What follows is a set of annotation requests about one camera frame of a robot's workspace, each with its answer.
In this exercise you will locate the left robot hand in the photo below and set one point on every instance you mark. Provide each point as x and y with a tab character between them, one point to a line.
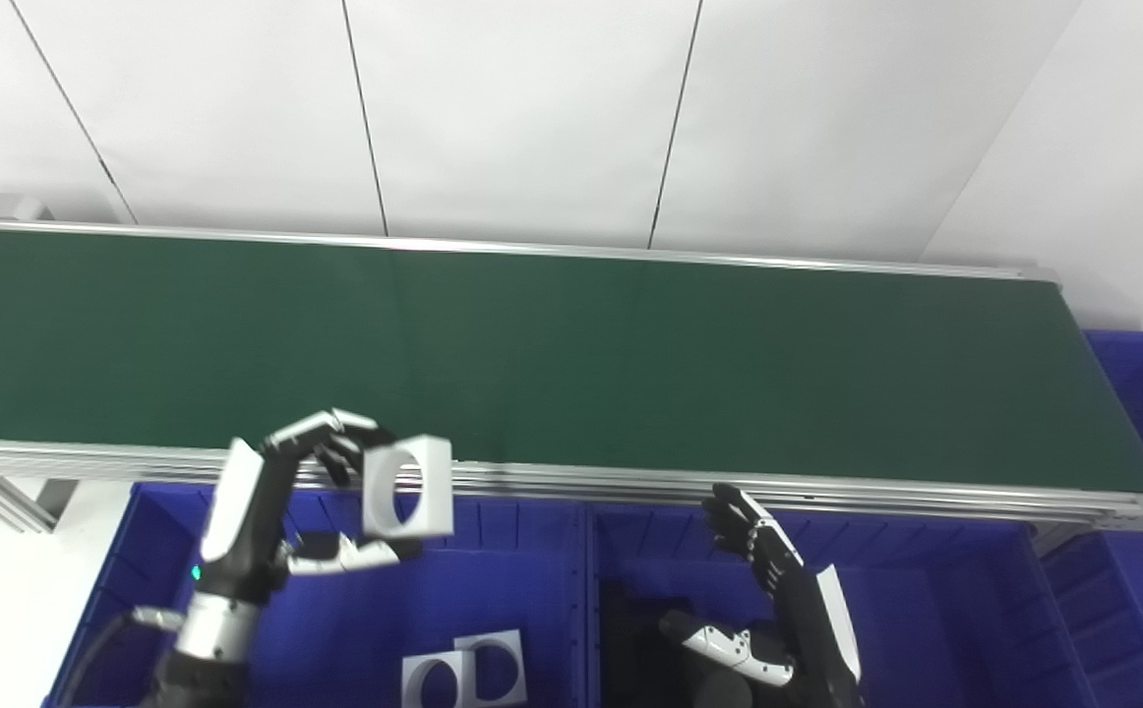
237	501

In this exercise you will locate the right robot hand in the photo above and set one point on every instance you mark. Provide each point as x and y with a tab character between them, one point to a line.
812	629

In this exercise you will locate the white square part round hole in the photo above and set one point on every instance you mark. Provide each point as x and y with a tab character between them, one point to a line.
414	678
439	472
514	664

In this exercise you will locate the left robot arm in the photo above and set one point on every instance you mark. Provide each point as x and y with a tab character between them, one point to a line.
212	629

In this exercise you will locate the green conveyor belt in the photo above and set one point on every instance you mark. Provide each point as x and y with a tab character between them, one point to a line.
571	364
631	482

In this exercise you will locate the aluminium conveyor leg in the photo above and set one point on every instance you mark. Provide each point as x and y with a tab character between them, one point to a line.
1	501

